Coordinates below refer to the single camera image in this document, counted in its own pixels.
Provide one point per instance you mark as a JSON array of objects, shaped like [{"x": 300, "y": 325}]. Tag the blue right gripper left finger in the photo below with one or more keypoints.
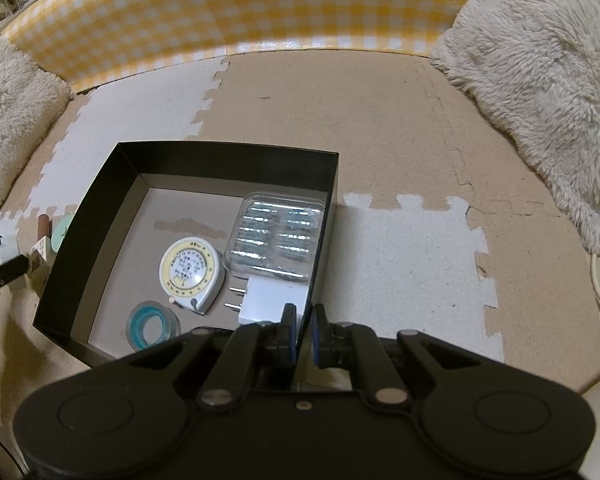
[{"x": 287, "y": 334}]

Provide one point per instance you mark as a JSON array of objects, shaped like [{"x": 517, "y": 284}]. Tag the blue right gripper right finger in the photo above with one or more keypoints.
[{"x": 324, "y": 343}]

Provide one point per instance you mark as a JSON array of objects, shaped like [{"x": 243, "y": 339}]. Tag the white power adapter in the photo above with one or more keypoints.
[{"x": 264, "y": 300}]

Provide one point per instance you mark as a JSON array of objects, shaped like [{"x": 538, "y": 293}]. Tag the brown gel polish bottle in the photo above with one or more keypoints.
[{"x": 42, "y": 256}]

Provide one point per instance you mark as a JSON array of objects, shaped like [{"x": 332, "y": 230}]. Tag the clear plastic blister case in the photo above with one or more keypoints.
[{"x": 275, "y": 236}]

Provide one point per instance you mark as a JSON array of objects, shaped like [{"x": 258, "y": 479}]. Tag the yellow white body tape measure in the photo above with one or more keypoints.
[{"x": 192, "y": 273}]

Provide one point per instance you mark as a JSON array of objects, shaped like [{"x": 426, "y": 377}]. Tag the teal tape roll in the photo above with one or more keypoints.
[{"x": 150, "y": 323}]

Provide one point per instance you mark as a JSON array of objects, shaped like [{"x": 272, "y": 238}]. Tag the black cardboard box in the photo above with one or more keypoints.
[{"x": 172, "y": 235}]

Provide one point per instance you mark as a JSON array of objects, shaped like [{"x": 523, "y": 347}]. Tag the left fluffy white cushion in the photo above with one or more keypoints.
[{"x": 31, "y": 100}]

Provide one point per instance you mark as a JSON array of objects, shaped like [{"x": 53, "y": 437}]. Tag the fluffy white cushion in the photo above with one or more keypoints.
[
  {"x": 533, "y": 69},
  {"x": 31, "y": 100}
]

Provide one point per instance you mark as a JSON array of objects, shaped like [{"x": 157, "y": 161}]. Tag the yellow checkered bed cover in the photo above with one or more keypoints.
[{"x": 91, "y": 42}]

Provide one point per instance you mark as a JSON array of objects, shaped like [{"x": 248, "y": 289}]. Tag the right fluffy white cushion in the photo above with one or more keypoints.
[{"x": 533, "y": 69}]

